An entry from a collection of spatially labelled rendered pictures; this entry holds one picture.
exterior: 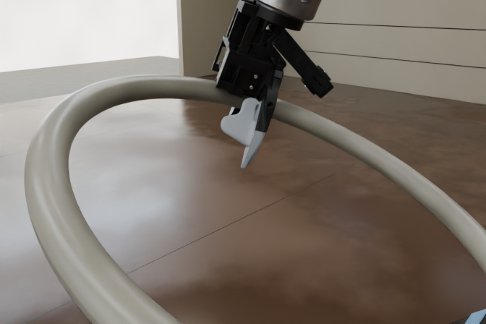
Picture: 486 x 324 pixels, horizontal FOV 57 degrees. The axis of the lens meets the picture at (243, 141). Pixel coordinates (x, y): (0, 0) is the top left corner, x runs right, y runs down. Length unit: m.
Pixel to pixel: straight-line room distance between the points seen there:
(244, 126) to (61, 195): 0.32
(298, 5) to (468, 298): 2.15
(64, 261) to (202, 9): 8.25
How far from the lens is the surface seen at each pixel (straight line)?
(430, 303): 2.44
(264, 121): 0.58
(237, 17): 0.59
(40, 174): 0.33
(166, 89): 0.55
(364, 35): 7.64
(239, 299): 2.30
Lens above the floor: 1.39
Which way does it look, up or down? 18 degrees down
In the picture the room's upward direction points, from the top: straight up
